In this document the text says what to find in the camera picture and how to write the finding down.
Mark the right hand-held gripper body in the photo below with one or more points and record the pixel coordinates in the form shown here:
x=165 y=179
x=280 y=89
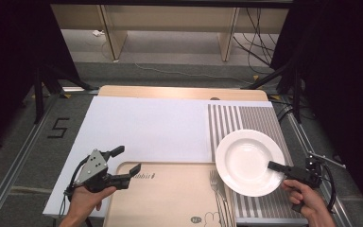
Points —
x=305 y=176

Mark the white plate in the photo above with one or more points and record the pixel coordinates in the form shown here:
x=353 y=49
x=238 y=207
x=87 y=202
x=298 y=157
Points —
x=245 y=160

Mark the silver fork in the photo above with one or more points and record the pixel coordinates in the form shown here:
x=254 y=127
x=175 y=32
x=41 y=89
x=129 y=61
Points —
x=214 y=183

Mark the person's right hand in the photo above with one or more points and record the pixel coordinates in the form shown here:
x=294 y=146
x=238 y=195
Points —
x=308 y=201

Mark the white plug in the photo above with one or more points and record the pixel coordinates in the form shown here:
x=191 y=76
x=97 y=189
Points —
x=97 y=32

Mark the black metal stand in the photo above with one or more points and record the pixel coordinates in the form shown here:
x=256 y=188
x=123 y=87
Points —
x=297 y=94
x=38 y=94

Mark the wooden shelf unit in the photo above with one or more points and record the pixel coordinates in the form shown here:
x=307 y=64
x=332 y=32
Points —
x=170 y=19

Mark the aluminium rail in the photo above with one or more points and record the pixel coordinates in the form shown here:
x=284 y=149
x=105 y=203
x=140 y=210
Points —
x=20 y=157
x=301 y=138

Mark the white board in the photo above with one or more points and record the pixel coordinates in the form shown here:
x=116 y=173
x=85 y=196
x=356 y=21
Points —
x=145 y=126

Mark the wooden table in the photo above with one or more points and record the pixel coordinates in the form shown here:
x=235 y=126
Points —
x=170 y=93

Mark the person's left hand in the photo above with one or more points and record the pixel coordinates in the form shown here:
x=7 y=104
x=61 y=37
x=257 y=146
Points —
x=85 y=199

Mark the striped placemat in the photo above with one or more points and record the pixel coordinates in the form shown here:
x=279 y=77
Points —
x=258 y=116

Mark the black curtain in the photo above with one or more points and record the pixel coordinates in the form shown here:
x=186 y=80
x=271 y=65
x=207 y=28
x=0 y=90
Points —
x=343 y=63
x=9 y=47

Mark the yellow tape corner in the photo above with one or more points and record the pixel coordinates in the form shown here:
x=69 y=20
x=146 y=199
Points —
x=275 y=97
x=66 y=96
x=256 y=77

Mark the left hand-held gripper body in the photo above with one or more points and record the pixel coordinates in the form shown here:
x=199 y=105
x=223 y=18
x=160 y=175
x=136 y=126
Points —
x=93 y=166

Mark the beige tray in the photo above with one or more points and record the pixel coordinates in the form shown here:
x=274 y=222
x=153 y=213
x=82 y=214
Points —
x=170 y=195

